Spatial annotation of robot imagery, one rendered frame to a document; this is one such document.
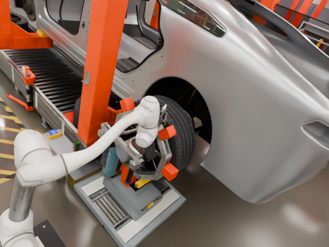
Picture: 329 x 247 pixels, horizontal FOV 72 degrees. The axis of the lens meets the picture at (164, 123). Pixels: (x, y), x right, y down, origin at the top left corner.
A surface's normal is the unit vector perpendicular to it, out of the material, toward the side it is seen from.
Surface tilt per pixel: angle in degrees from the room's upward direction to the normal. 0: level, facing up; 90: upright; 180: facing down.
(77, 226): 0
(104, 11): 90
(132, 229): 0
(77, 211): 0
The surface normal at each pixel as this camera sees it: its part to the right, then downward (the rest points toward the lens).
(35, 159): 0.15, -0.63
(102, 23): -0.64, 0.27
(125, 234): 0.30, -0.77
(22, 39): 0.71, 0.57
